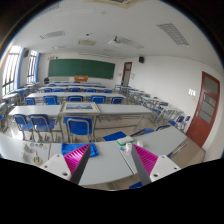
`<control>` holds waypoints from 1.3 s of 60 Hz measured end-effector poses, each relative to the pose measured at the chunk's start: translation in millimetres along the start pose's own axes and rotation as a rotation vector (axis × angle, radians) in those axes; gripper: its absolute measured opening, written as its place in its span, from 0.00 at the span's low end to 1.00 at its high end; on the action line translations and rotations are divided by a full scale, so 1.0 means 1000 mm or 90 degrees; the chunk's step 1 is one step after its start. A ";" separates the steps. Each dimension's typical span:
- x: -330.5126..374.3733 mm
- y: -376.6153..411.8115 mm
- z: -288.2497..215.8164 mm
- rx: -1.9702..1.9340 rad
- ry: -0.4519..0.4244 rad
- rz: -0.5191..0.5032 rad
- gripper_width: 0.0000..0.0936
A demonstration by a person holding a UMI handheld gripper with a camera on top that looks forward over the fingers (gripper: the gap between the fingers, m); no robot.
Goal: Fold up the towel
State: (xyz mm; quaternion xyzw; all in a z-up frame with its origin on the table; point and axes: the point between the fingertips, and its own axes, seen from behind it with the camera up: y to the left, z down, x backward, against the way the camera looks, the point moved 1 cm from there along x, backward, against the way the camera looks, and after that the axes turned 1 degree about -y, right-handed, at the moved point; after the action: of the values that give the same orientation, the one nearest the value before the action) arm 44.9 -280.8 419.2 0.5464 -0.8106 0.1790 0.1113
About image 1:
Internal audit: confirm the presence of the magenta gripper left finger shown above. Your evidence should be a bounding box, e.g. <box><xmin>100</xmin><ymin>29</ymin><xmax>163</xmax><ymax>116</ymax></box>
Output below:
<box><xmin>41</xmin><ymin>144</ymin><xmax>91</xmax><ymax>184</ymax></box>

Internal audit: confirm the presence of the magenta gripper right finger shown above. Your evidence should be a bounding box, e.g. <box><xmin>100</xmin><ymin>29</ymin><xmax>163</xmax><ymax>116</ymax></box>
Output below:
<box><xmin>131</xmin><ymin>144</ymin><xmax>180</xmax><ymax>186</ymax></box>

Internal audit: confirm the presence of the blue towel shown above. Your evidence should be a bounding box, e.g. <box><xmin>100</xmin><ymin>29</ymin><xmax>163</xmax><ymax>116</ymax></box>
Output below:
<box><xmin>61</xmin><ymin>143</ymin><xmax>99</xmax><ymax>157</ymax></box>

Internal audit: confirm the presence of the white small cup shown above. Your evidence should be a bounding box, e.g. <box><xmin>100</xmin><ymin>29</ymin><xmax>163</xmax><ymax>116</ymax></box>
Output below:
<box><xmin>137</xmin><ymin>140</ymin><xmax>144</xmax><ymax>147</ymax></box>

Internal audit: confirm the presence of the yellow tape roll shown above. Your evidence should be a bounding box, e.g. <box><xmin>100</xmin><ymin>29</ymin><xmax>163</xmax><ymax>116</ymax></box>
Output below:
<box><xmin>33</xmin><ymin>156</ymin><xmax>42</xmax><ymax>165</ymax></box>

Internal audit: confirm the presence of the blue chair front centre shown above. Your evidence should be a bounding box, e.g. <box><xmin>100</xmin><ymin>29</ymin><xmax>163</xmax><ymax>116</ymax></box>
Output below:
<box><xmin>64</xmin><ymin>116</ymin><xmax>93</xmax><ymax>143</ymax></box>

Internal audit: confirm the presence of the blue chair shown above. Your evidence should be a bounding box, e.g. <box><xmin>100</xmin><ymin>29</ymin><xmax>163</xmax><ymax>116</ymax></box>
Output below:
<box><xmin>13</xmin><ymin>114</ymin><xmax>33</xmax><ymax>134</ymax></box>
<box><xmin>28</xmin><ymin>114</ymin><xmax>55</xmax><ymax>142</ymax></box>
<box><xmin>64</xmin><ymin>116</ymin><xmax>93</xmax><ymax>143</ymax></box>

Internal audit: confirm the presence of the blue chair seat near desk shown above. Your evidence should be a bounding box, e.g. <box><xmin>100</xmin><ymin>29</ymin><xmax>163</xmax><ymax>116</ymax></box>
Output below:
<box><xmin>103</xmin><ymin>131</ymin><xmax>126</xmax><ymax>141</ymax></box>

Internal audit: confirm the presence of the blue chair front left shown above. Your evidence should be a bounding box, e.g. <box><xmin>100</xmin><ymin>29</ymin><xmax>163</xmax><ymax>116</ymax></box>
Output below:
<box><xmin>28</xmin><ymin>114</ymin><xmax>55</xmax><ymax>142</ymax></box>

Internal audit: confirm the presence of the framed picture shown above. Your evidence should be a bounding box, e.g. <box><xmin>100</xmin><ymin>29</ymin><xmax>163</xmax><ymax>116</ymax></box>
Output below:
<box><xmin>61</xmin><ymin>102</ymin><xmax>100</xmax><ymax>114</ymax></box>

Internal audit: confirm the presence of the blue chair far left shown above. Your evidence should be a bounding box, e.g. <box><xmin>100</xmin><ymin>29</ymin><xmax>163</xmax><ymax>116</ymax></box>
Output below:
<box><xmin>13</xmin><ymin>114</ymin><xmax>33</xmax><ymax>134</ymax></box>

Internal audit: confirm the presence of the red door near right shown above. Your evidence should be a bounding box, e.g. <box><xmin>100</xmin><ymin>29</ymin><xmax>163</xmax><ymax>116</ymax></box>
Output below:
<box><xmin>186</xmin><ymin>72</ymin><xmax>220</xmax><ymax>147</ymax></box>

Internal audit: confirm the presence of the red door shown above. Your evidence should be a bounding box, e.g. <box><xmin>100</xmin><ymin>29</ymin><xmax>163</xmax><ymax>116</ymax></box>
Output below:
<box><xmin>121</xmin><ymin>62</ymin><xmax>132</xmax><ymax>86</ymax></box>
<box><xmin>186</xmin><ymin>72</ymin><xmax>220</xmax><ymax>147</ymax></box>

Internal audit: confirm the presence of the wooden lectern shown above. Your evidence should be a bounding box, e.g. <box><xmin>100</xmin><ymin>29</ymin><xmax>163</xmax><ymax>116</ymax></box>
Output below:
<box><xmin>74</xmin><ymin>76</ymin><xmax>88</xmax><ymax>82</ymax></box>

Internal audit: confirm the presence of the green chalkboard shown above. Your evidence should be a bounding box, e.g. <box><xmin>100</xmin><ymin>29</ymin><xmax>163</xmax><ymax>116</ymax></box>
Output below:
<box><xmin>48</xmin><ymin>59</ymin><xmax>115</xmax><ymax>79</ymax></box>

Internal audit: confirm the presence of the red door far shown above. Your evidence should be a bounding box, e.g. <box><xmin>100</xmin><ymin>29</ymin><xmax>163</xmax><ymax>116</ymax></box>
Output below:
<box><xmin>121</xmin><ymin>62</ymin><xmax>132</xmax><ymax>86</ymax></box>

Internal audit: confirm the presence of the ceiling projector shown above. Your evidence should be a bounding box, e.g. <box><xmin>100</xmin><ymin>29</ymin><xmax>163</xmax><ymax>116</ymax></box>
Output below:
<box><xmin>108</xmin><ymin>36</ymin><xmax>121</xmax><ymax>45</ymax></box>

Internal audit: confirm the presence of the black wall speaker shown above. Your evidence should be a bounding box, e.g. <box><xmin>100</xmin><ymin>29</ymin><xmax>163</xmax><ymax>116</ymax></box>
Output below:
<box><xmin>139</xmin><ymin>56</ymin><xmax>145</xmax><ymax>63</ymax></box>

